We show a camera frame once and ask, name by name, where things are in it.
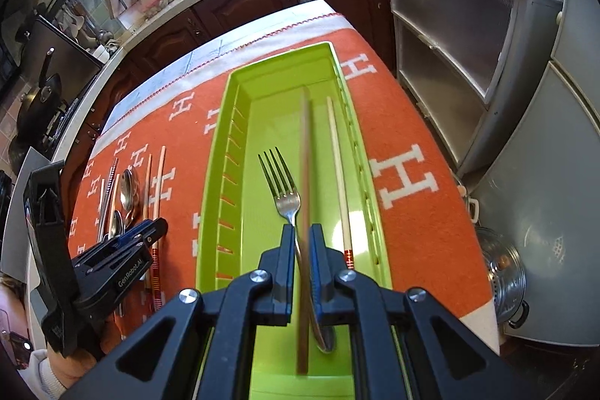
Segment white cup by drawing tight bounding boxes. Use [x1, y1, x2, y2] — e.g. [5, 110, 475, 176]
[462, 194, 480, 223]

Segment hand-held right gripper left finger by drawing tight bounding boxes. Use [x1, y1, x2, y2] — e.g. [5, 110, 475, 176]
[56, 224, 297, 400]

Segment black frying pan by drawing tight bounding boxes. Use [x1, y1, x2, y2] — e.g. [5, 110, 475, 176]
[16, 48, 65, 135]

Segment grey cabinet frosted doors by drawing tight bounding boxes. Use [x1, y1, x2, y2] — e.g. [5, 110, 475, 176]
[382, 0, 563, 176]

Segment steel fork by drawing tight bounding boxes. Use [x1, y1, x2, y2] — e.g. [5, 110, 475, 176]
[258, 147, 337, 354]

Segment orange printed blanket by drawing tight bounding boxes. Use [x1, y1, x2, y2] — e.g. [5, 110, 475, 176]
[68, 0, 500, 354]

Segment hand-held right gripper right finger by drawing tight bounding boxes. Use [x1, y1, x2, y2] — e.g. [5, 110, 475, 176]
[307, 222, 540, 400]

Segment large steel spoon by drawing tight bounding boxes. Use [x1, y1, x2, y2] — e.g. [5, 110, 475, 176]
[117, 168, 142, 226]

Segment small steel spoon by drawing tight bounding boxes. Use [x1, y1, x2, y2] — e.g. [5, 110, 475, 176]
[108, 210, 125, 240]

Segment brown wooden chopstick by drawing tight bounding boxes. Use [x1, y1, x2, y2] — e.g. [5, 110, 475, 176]
[297, 86, 313, 375]

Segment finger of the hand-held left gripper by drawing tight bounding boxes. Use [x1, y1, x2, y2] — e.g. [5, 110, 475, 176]
[117, 217, 168, 248]
[70, 240, 153, 313]

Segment twisted metal chopstick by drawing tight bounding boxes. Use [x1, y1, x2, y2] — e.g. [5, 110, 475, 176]
[97, 177, 107, 242]
[108, 157, 119, 241]

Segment green plastic utensil tray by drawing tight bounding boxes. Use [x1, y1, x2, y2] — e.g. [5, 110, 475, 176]
[194, 41, 393, 400]

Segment cream chopstick red patterned end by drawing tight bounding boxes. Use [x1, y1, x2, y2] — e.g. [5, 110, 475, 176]
[151, 145, 168, 313]
[325, 96, 356, 272]

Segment steel pot with lid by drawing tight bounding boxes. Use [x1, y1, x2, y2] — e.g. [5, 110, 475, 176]
[473, 226, 531, 330]

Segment person's left forearm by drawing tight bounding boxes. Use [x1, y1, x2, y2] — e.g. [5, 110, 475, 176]
[19, 346, 101, 400]

